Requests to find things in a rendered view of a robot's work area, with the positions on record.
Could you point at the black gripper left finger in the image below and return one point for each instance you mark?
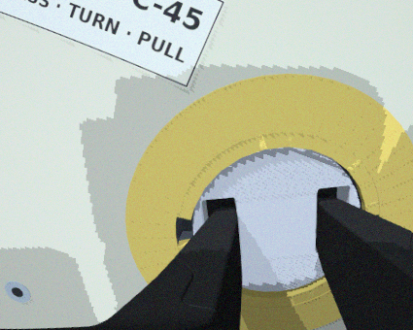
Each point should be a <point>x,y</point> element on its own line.
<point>200,289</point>

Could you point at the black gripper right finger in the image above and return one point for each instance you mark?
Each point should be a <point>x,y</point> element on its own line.
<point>368,263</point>

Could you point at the pale grey panel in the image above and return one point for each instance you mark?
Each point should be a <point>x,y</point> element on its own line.
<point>116,114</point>

